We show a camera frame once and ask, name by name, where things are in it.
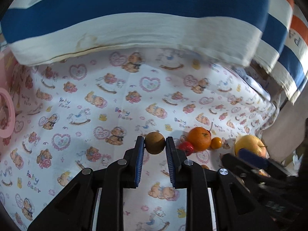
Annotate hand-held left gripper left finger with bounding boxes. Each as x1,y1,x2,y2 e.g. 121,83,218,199
27,136,145,231

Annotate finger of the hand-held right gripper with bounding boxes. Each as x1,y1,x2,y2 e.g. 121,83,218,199
221,153,267,186
238,148,293,177

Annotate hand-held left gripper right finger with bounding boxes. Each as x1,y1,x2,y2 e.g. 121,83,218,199
166,136,275,231

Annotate large yellow apple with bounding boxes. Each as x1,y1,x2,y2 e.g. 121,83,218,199
234,135,267,159

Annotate red cherry tomato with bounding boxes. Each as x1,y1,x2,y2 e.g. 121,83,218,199
178,141,195,156

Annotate small brown longan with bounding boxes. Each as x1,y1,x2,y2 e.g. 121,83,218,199
144,131,166,155

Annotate small yellow tomato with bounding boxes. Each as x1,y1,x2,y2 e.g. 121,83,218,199
210,137,222,150

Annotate wooden board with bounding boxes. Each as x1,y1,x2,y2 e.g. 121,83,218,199
261,87,308,166

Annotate white flat device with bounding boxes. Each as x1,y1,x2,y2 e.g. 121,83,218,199
241,67,271,101

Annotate bear print tablecloth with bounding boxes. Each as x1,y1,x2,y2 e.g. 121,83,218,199
0,47,281,231

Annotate striped cloth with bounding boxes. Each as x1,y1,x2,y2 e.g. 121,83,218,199
0,0,308,105

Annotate pink case with ring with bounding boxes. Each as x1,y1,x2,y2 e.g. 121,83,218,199
0,47,16,137

